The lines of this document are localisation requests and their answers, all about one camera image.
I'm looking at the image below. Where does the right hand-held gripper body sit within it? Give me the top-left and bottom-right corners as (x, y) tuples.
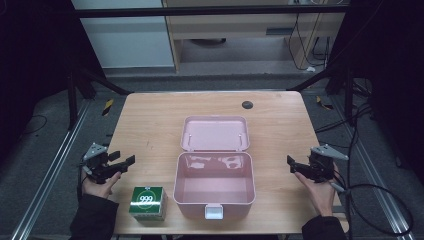
(308, 143), (350, 184)

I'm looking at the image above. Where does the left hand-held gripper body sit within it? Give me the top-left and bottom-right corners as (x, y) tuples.
(82, 142), (116, 185)

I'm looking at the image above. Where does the green and white carton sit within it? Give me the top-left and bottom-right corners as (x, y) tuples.
(128, 185), (169, 222)

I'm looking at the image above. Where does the pink plastic storage box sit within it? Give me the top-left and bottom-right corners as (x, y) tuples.
(172, 115), (257, 221)

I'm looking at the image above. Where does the person's left hand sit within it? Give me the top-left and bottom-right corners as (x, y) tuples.
(81, 169), (123, 200)

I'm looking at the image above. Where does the person's right hand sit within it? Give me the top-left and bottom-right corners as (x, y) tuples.
(294, 164), (341, 218)

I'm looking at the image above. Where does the yellow and black tape strip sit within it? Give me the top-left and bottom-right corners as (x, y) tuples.
(101, 98), (115, 117)
(315, 95), (335, 111)

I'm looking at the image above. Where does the black metal stand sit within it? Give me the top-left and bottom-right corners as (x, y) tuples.
(287, 65), (356, 127)
(65, 65), (132, 132)

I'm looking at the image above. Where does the black curtain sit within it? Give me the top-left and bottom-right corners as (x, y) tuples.
(328, 0), (424, 188)
(0, 0), (108, 168)

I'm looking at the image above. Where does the white cabinet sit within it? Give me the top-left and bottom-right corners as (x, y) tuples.
(71, 0), (176, 70)

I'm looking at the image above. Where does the wooden desk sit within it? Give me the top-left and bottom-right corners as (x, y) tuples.
(162, 0), (348, 74)

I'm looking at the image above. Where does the aluminium floor rail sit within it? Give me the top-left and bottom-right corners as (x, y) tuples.
(9, 99), (92, 240)
(328, 94), (416, 240)

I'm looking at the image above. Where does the black floor cable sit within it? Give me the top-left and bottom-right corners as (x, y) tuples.
(19, 114), (49, 137)
(314, 78), (374, 240)

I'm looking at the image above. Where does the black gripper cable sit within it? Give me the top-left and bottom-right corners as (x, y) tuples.
(328, 178), (415, 236)

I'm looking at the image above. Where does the black hanging cable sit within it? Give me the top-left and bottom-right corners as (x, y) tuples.
(287, 13), (331, 72)

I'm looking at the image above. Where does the black horizontal frame bar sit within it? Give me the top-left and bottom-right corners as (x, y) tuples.
(71, 5), (351, 19)

